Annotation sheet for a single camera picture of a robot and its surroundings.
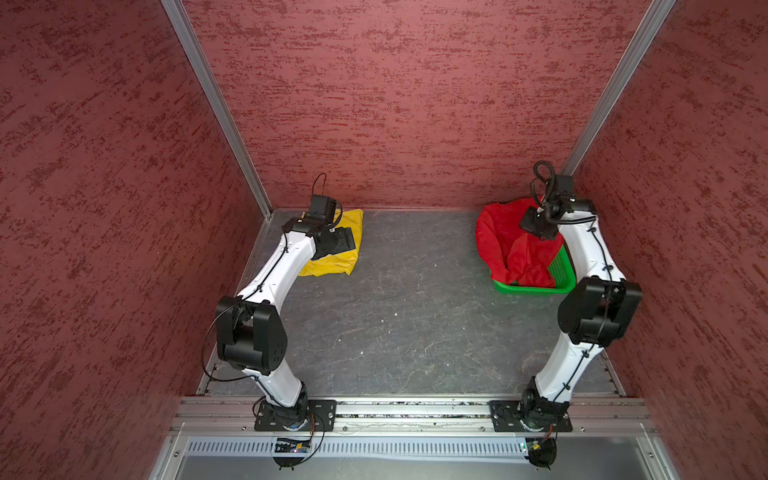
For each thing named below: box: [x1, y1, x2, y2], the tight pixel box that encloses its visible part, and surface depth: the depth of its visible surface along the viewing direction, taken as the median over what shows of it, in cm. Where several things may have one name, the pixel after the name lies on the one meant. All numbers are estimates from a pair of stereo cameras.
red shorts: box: [476, 198, 565, 288], surface depth 96 cm
